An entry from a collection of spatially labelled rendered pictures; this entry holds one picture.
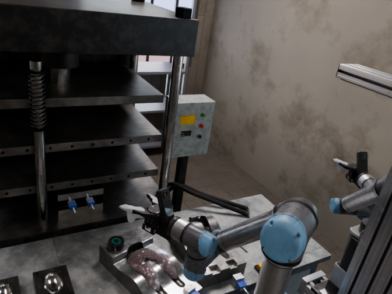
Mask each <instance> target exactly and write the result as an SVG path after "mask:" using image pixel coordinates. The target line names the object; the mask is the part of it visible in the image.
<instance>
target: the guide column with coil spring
mask: <svg viewBox="0 0 392 294"><path fill-rule="evenodd" d="M29 63H30V70H31V71H42V60H40V59H30V60H29ZM40 75H42V74H40ZM40 75H35V74H30V76H40ZM42 79H43V77H41V78H30V80H31V81H39V80H42ZM30 83H31V85H40V84H42V83H43V82H30ZM41 88H43V86H39V87H32V86H31V89H41ZM42 92H43V90H40V91H31V93H42ZM31 97H33V98H38V97H43V94H41V95H32V96H31ZM43 100H44V98H43V99H38V100H34V99H32V100H31V101H32V102H41V101H43ZM43 104H44V102H43V103H39V104H33V103H32V106H41V105H43ZM43 108H44V107H39V108H32V110H41V109H43ZM41 113H44V111H39V112H33V111H32V114H41ZM41 117H44V115H40V116H33V118H41ZM42 121H44V119H41V120H33V122H42ZM41 125H44V123H41V124H33V126H41ZM33 135H34V156H35V167H36V187H37V208H38V225H39V226H47V225H48V197H47V169H46V140H45V131H44V132H33Z"/></svg>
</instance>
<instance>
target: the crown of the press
mask: <svg viewBox="0 0 392 294"><path fill-rule="evenodd" d="M191 15H192V8H187V7H182V6H177V7H176V11H175V12H174V11H172V10H168V9H165V8H163V7H160V6H157V5H154V4H151V3H148V2H145V0H0V51H6V52H27V53H38V56H39V59H40V60H42V66H44V67H48V68H49V82H50V83H53V84H56V85H66V84H69V83H70V82H71V69H72V68H76V67H78V66H79V54H111V55H153V56H175V57H194V54H195V46H196V41H197V33H198V25H199V20H197V19H194V18H192V17H191Z"/></svg>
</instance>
